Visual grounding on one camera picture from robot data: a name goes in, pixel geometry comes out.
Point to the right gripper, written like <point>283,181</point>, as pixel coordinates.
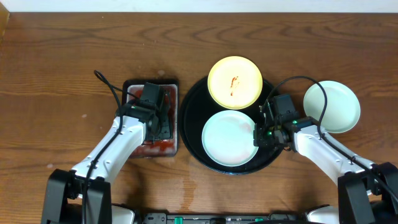
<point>259,140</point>

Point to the black rectangular water tray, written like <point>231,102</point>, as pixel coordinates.
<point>159,148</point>

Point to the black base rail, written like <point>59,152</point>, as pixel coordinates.
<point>199,218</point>

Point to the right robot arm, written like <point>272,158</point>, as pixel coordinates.
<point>367,192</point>

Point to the light blue plate front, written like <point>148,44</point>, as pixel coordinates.
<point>342,111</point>

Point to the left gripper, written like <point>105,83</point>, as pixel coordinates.
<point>166,125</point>

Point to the light blue plate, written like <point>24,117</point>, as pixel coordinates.
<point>342,111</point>
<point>228,138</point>

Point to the black round serving tray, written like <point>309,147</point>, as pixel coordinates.
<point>197,107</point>

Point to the yellow plate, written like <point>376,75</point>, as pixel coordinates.
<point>235,82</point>

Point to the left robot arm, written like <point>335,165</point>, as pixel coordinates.
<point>83,194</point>

